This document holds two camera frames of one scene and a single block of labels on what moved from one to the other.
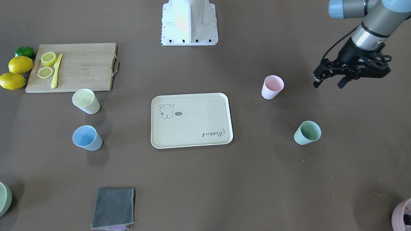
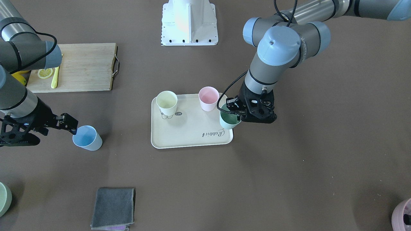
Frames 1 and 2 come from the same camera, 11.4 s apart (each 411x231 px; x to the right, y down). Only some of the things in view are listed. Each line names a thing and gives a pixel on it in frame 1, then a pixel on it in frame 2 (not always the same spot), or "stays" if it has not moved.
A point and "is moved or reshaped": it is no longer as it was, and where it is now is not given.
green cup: (308, 131) -> (228, 120)
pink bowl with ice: (401, 219) stays
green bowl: (6, 199) stays
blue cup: (86, 137) stays
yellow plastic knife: (56, 65) stays
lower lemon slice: (45, 72) stays
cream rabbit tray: (185, 120) stays
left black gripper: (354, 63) -> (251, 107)
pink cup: (273, 85) is moved or reshaped
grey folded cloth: (114, 209) stays
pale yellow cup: (85, 99) -> (167, 101)
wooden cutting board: (88, 66) stays
